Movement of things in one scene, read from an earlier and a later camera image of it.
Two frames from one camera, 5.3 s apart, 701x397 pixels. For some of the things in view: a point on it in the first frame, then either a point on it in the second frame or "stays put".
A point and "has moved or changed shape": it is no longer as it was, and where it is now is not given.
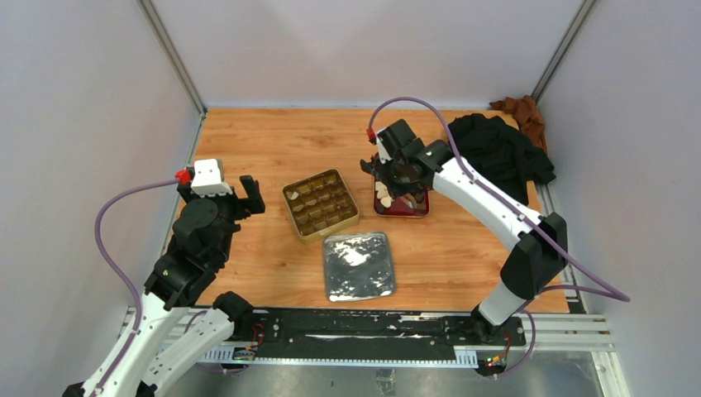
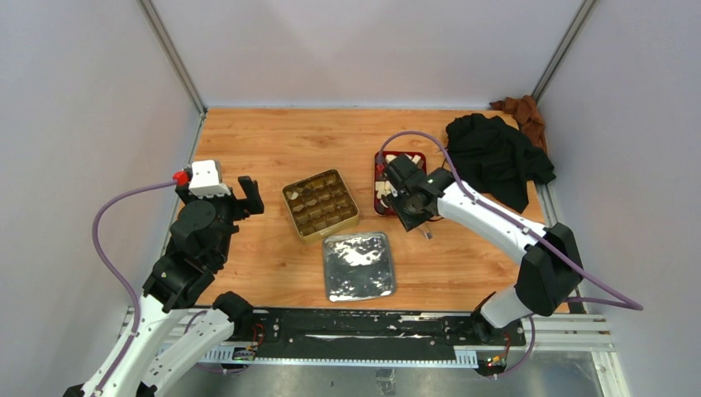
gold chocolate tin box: (321, 205) stays put
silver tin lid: (358, 265) stays put
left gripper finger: (252, 188) stays put
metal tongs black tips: (412, 200) has moved or changed shape
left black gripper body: (231, 208) stays put
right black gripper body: (394, 178) -> (407, 212)
